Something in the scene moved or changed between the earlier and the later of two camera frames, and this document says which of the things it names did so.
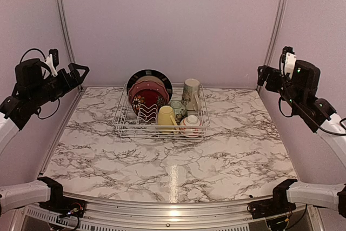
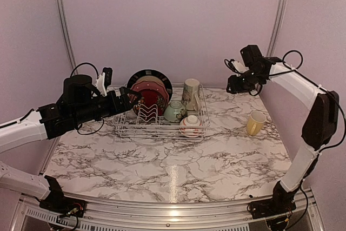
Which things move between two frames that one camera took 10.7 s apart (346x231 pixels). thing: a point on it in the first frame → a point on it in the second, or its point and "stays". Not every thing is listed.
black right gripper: (263, 77) → (235, 86)
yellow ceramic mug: (166, 123) → (255, 122)
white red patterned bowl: (191, 126) stays
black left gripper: (70, 83) → (125, 105)
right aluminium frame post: (281, 13) stays
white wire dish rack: (162, 111) stays
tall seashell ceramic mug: (191, 97) stays
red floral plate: (146, 103) stays
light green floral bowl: (180, 111) stays
